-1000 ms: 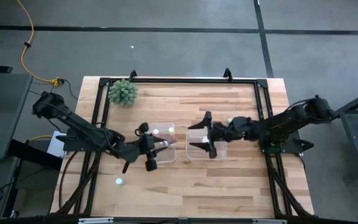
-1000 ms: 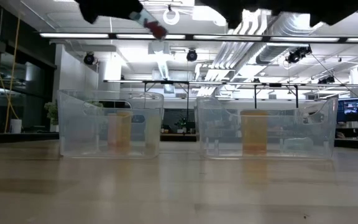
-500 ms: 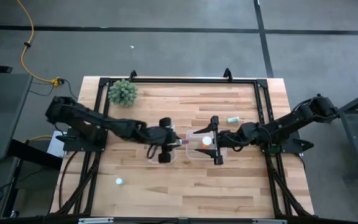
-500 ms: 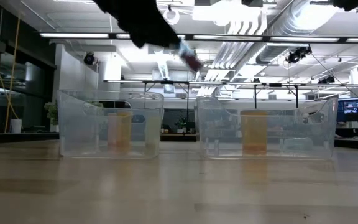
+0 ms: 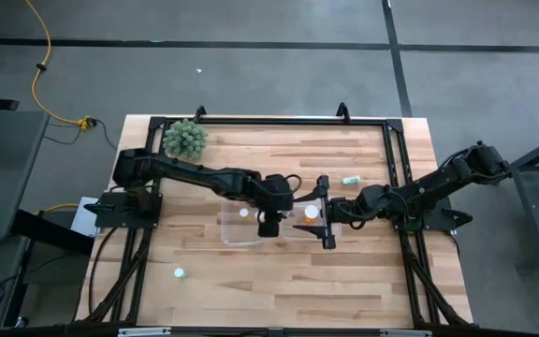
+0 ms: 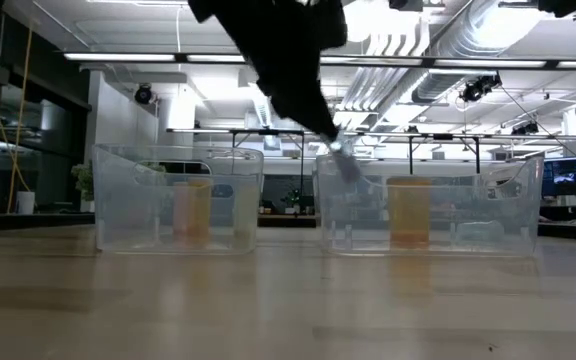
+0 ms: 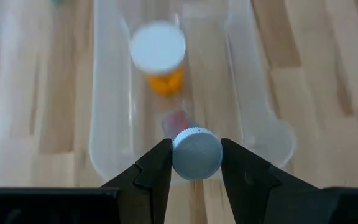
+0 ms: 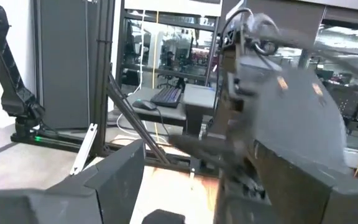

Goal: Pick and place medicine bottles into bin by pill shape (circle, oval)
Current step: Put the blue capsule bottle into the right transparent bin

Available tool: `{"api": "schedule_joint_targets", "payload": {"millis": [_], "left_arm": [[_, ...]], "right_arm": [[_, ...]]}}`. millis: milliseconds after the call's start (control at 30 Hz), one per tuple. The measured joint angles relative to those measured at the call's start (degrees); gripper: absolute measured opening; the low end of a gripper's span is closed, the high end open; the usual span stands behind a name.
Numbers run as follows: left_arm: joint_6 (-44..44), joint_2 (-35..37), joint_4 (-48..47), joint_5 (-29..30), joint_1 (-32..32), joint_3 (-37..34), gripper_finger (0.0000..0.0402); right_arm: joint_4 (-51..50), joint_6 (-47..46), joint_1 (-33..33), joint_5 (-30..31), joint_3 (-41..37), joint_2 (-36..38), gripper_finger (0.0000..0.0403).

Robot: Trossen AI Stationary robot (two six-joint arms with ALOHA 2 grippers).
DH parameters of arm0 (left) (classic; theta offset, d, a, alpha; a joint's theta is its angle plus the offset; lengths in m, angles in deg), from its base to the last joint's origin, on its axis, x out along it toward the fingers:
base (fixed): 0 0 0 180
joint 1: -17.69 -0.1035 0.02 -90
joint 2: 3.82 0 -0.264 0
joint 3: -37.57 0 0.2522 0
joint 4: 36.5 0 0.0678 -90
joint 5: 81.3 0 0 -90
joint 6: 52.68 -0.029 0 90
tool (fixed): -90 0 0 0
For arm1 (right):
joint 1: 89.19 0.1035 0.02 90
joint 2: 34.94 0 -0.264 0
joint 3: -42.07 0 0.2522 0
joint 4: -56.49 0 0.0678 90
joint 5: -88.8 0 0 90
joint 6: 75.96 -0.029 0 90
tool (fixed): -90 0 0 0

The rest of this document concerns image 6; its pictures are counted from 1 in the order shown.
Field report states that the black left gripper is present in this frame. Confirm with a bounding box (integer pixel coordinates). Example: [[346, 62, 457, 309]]
[[187, 0, 349, 142]]

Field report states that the small orange pill bottle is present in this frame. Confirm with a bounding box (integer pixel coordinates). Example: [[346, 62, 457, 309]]
[[187, 178, 214, 241]]

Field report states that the clear plastic bin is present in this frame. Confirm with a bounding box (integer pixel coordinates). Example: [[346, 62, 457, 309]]
[[91, 143, 265, 255], [315, 152, 547, 258]]

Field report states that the background green plant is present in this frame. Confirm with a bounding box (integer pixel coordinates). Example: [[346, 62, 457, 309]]
[[280, 187, 314, 214]]

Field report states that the long ceiling strip light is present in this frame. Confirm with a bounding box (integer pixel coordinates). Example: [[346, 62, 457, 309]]
[[432, 58, 548, 69], [63, 52, 177, 63]]

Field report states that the green succulent in white pot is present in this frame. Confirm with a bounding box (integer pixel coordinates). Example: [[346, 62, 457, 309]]
[[70, 159, 97, 214]]

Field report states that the computer monitor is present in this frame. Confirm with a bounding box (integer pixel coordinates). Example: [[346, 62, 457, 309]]
[[541, 155, 576, 199]]

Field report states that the white cylindrical pot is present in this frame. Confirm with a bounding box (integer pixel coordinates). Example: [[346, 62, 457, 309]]
[[16, 190, 37, 216]]

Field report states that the black ceiling camera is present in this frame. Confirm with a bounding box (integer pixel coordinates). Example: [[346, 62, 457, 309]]
[[134, 83, 157, 106], [460, 73, 503, 104]]

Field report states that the silver ventilation duct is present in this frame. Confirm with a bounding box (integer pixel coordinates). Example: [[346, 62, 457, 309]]
[[410, 0, 544, 104]]

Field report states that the yellow extension cable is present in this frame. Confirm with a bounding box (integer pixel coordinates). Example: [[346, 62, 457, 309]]
[[0, 53, 30, 194], [7, 25, 34, 200]]

